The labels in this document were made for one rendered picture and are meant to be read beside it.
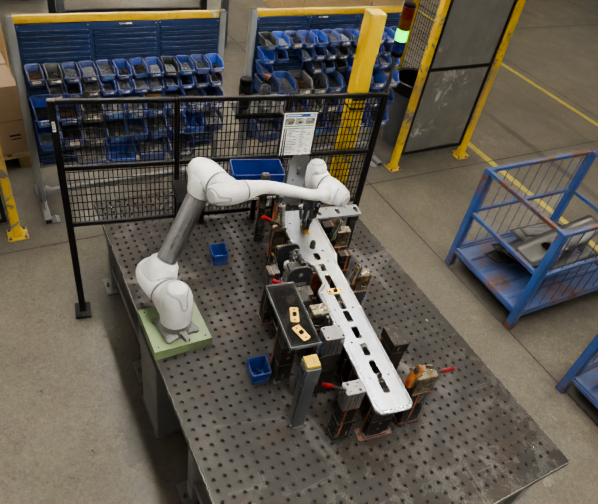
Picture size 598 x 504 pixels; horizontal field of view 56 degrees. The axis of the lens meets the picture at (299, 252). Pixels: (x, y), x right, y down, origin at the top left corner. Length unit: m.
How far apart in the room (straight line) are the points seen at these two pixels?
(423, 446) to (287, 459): 0.64
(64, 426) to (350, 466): 1.68
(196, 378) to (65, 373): 1.17
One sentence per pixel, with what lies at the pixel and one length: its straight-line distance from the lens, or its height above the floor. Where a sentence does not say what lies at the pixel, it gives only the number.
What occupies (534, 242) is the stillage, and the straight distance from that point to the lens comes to 4.61.
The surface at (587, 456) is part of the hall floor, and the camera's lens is 4.15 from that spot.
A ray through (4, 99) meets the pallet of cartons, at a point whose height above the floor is 0.64.
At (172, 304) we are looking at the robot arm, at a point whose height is 0.98.
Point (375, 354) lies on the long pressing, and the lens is 2.63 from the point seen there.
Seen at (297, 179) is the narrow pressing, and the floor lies 1.17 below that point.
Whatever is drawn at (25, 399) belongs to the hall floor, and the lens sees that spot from 3.69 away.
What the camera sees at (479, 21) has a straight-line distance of 5.57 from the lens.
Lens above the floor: 2.98
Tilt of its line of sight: 41 degrees down
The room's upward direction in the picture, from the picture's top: 11 degrees clockwise
